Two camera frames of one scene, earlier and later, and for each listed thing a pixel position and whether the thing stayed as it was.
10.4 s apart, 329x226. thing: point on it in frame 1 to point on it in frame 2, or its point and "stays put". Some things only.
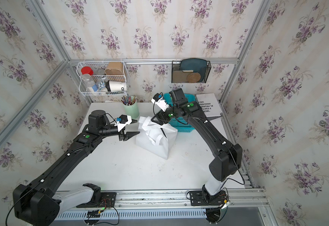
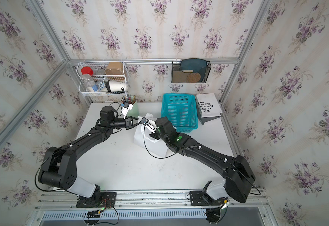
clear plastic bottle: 89,82 stays put
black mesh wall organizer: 190,71 stays put
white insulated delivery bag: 155,139 stays put
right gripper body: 165,116 to 156,135
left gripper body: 112,131 to 127,121
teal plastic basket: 182,124 stays put
